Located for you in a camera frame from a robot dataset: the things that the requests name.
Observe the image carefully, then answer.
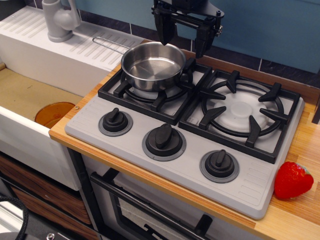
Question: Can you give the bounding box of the black burner grate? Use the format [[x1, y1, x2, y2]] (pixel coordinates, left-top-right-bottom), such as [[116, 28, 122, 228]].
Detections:
[[178, 70, 305, 164], [98, 58, 213, 125]]

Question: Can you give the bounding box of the oven door with window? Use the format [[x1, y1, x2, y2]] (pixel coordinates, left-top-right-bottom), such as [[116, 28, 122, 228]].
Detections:
[[91, 172, 258, 240]]

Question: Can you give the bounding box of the black stove knob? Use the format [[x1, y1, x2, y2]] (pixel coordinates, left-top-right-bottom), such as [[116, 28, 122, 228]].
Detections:
[[199, 149, 240, 184], [142, 123, 187, 162], [98, 107, 133, 137]]

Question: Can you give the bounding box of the grey toy stove top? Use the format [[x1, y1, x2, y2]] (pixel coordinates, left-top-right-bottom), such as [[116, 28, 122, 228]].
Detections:
[[65, 58, 305, 219]]

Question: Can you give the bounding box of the black right stove knob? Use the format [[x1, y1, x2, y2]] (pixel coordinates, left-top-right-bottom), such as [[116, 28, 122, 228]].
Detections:
[[199, 149, 240, 184]]

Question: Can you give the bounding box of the black left stove knob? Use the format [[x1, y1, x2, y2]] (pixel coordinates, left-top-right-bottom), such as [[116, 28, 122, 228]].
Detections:
[[98, 107, 133, 137]]

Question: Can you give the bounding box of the grey toy faucet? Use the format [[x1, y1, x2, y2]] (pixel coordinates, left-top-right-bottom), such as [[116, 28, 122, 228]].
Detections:
[[42, 0, 81, 43]]

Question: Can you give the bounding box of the white toy sink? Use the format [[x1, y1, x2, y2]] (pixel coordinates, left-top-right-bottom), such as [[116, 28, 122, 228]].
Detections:
[[0, 6, 142, 191]]

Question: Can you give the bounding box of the red plastic strawberry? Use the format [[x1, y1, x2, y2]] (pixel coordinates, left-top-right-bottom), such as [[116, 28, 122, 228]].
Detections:
[[274, 161, 314, 199]]

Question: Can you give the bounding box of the orange sink drain plug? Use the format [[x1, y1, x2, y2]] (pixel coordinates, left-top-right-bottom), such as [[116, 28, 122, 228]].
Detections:
[[34, 101, 75, 129]]

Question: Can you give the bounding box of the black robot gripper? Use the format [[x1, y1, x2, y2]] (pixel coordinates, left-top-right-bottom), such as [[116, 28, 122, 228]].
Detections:
[[151, 0, 225, 59]]

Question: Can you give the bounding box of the black middle stove knob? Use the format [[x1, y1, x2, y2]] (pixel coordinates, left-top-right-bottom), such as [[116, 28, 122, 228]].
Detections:
[[142, 123, 187, 162]]

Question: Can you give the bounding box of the black left burner grate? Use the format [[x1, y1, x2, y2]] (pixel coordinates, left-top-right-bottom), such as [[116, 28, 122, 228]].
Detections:
[[98, 58, 213, 125]]

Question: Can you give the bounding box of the small stainless steel pot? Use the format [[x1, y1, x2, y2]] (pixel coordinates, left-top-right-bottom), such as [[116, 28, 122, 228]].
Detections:
[[92, 36, 186, 92]]

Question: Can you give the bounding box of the black right burner grate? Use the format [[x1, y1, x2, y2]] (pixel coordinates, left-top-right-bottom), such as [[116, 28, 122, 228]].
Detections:
[[178, 70, 305, 164]]

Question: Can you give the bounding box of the black oven door handle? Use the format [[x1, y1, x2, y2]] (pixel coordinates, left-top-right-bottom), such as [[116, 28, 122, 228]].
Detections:
[[89, 172, 213, 240]]

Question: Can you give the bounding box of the wood grain drawer front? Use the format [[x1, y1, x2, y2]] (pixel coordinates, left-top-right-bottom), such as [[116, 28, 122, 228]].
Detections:
[[0, 153, 98, 240]]

